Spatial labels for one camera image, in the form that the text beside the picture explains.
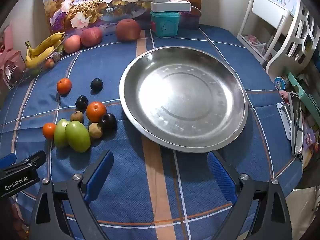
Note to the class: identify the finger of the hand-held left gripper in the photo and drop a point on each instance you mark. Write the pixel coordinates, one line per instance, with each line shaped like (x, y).
(37, 158)
(7, 159)

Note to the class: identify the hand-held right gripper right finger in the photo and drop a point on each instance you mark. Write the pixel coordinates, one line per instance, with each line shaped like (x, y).
(220, 177)

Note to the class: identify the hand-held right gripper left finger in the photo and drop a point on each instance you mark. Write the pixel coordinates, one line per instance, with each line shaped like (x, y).
(100, 175)

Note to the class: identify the green mango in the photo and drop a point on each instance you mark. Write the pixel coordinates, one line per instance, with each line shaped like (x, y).
(60, 133)

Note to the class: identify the green apple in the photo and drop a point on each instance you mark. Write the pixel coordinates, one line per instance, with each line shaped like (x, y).
(78, 136)

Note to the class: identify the small brown kiwi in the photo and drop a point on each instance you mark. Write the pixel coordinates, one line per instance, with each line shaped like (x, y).
(77, 117)
(95, 130)

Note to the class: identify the dark purple plum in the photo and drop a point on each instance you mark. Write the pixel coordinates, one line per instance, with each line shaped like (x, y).
(81, 102)
(96, 84)
(108, 121)

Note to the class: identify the large orange tangerine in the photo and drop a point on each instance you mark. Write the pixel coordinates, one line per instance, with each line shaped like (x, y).
(96, 111)

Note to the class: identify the round stainless steel plate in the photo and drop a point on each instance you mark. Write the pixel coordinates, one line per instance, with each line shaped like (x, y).
(182, 97)

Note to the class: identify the blue plaid tablecloth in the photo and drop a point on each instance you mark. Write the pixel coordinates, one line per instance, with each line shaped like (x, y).
(125, 155)

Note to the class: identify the clear glass bowl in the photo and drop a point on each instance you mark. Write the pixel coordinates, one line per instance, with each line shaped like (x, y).
(32, 73)

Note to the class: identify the black smartphone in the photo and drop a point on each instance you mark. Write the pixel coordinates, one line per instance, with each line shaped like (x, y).
(296, 122)

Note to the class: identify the small reddish peach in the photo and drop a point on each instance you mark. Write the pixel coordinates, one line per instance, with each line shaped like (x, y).
(49, 63)

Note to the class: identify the colourful picture book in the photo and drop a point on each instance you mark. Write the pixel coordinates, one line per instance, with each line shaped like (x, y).
(311, 142)

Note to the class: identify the yellow banana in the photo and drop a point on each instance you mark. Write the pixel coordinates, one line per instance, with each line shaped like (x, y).
(37, 60)
(47, 43)

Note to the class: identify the round blue tin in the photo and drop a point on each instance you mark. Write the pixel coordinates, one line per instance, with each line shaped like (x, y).
(281, 83)

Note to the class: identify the pale pink apple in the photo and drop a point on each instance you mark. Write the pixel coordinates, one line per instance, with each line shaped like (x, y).
(72, 44)

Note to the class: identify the teal flat box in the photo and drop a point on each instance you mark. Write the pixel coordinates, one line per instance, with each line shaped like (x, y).
(303, 90)

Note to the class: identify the pink plastic bag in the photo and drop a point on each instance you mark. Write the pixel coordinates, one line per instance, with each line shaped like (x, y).
(256, 44)

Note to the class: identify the large dark red apple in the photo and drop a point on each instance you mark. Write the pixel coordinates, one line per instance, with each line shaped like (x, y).
(128, 30)

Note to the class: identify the white wooden rack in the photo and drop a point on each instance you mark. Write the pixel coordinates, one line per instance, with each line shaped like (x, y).
(287, 37)

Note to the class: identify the teal plastic box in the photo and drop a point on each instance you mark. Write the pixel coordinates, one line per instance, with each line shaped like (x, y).
(165, 23)

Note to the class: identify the flower painting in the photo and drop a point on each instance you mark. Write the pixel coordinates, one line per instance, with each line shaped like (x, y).
(100, 0)

